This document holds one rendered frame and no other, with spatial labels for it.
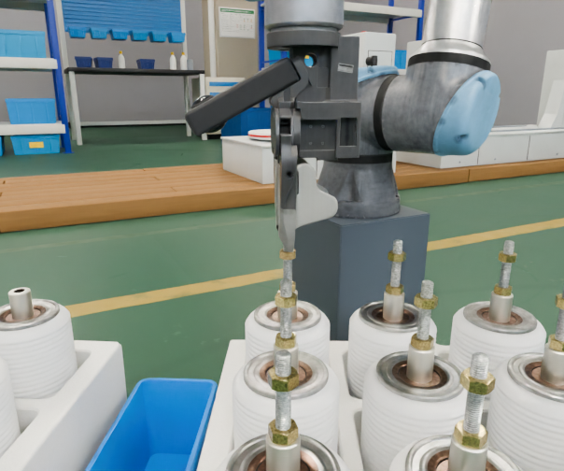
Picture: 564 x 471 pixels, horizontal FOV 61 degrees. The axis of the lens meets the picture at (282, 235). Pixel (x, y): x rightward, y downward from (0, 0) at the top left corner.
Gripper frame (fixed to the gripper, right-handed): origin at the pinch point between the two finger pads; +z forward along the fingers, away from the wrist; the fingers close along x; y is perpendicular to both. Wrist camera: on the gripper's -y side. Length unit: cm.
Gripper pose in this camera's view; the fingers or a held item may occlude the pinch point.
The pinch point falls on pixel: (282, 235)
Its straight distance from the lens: 51.4
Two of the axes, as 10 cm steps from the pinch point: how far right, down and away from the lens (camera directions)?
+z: 0.0, 9.6, 2.8
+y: 10.0, -0.3, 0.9
